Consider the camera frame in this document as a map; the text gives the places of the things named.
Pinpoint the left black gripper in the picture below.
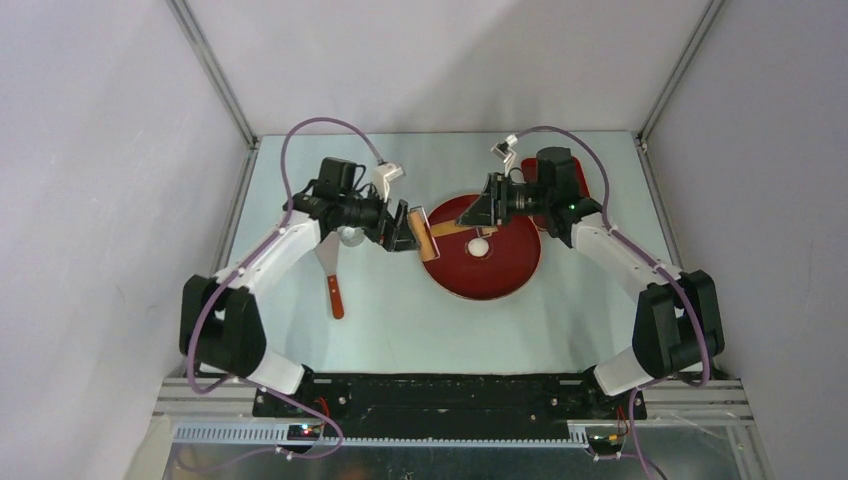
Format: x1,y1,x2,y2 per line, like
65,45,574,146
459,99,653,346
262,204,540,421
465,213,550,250
338,183,420,252

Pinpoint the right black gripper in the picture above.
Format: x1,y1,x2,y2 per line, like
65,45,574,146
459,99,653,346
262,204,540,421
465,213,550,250
454,173,551,229

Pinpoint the wooden double-ended roller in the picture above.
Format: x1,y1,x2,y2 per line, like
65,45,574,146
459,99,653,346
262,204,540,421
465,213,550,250
407,207,471,263

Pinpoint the round red plate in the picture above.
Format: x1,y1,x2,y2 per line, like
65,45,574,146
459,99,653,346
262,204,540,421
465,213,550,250
423,217,542,301

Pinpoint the rectangular red tray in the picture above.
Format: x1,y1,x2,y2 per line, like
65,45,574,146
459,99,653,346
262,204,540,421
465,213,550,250
520,157,590,232

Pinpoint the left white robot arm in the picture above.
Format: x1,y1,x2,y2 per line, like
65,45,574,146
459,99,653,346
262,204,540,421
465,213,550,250
178,157,426,417

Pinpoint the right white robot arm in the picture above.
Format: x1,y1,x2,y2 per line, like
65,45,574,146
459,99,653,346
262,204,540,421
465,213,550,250
457,147,724,418

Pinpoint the white dough ball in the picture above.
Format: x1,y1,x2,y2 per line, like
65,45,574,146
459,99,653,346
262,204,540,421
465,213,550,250
466,237,490,258

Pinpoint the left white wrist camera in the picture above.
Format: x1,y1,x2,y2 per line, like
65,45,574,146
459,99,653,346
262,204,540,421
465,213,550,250
371,162,405,203

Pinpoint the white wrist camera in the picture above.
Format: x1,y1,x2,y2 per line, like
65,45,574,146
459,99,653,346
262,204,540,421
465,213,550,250
371,162,405,203
491,134,518,176

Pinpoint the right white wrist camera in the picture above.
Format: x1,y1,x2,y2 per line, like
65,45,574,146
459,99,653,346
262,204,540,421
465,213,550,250
491,134,518,176

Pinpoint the metal scraper red handle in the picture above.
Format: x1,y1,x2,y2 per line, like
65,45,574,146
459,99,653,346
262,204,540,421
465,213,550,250
314,232,345,320

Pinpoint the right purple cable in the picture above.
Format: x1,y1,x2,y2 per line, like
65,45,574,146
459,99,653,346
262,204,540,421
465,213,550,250
513,125,711,478

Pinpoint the purple cable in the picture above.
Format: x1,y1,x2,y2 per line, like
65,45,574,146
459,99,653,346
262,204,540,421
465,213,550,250
513,125,711,478
185,117,389,462

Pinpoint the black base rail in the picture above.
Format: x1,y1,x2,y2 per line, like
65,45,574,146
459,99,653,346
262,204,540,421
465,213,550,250
252,373,647,441

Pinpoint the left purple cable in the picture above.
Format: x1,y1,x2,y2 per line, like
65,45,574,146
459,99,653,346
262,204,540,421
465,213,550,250
185,117,389,462

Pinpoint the aluminium frame front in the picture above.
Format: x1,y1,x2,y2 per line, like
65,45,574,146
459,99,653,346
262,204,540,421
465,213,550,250
153,374,753,448

